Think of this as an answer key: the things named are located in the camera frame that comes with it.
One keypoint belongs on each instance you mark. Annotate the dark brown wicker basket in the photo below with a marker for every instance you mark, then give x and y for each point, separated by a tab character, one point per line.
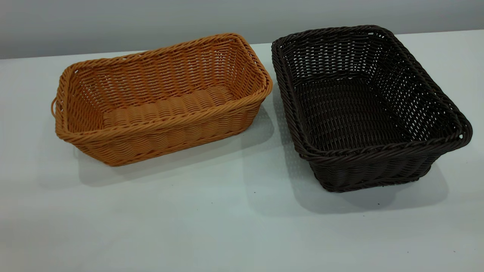
351	113

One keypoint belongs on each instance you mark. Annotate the light brown wicker basket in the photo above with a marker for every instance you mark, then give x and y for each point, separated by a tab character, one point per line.
162	109

